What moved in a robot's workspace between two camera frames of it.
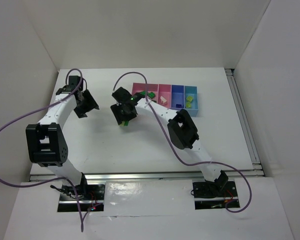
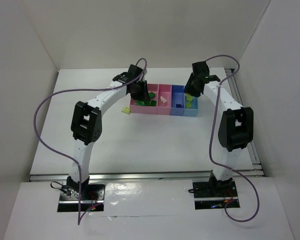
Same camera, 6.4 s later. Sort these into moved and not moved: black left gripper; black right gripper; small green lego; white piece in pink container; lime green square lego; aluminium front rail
Moved: black left gripper; black right gripper
Not moved: aluminium front rail; lime green square lego; small green lego; white piece in pink container
